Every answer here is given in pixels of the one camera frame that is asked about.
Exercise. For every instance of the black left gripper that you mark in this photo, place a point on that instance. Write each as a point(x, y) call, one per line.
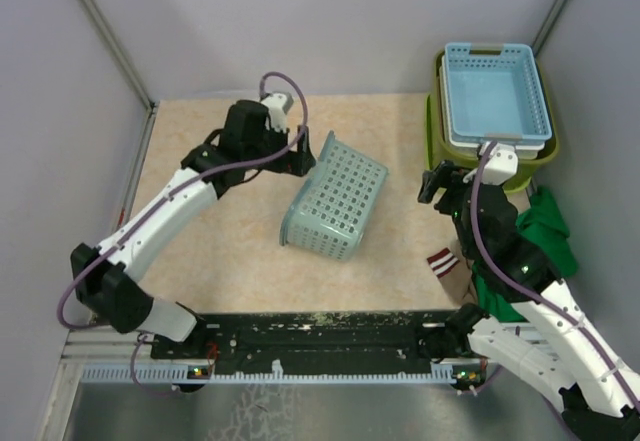
point(300, 162)

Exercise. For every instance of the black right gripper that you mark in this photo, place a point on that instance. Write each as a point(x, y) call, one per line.
point(451, 178)

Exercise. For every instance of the large teal perforated basket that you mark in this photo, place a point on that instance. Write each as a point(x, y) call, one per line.
point(329, 214)

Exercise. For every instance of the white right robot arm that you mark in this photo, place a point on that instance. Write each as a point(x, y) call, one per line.
point(595, 393)

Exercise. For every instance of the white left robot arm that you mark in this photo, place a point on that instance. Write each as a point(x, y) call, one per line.
point(107, 276)

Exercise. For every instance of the green plastic tub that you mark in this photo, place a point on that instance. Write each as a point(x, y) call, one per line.
point(545, 156)

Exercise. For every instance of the green tub lid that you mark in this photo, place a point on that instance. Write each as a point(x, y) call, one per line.
point(436, 151)

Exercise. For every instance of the white basket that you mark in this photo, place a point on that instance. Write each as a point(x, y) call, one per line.
point(527, 152)

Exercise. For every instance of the light blue perforated basket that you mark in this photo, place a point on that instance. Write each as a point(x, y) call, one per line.
point(495, 92)

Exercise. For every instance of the beige striped sock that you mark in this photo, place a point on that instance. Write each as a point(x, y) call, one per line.
point(453, 271)

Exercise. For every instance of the green cloth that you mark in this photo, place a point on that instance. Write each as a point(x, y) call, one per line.
point(543, 224)

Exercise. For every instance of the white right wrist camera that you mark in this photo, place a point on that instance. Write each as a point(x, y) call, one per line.
point(501, 164)

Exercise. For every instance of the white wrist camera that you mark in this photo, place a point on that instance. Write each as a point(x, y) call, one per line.
point(278, 105)
point(501, 164)

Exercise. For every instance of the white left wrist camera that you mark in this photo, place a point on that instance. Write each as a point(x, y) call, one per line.
point(278, 105)

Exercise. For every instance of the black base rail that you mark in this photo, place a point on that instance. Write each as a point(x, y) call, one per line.
point(345, 343)

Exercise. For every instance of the aluminium frame post right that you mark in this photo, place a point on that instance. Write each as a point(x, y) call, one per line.
point(547, 26)

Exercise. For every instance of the aluminium frame post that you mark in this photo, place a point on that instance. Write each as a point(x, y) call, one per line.
point(547, 26)
point(117, 51)

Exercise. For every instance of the aluminium frame post left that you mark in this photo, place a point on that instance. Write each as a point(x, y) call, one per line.
point(117, 51)

